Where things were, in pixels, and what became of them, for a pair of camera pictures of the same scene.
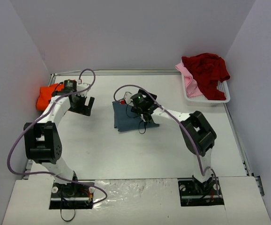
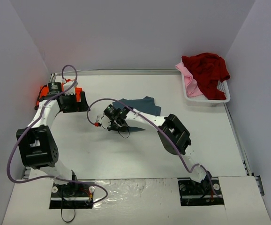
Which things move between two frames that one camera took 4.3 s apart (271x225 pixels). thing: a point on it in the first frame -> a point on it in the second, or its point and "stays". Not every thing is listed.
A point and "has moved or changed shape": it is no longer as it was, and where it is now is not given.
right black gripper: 148,99 -> 113,124
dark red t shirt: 208,69 stays
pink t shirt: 192,88 stays
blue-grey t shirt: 124,119 has moved or changed shape
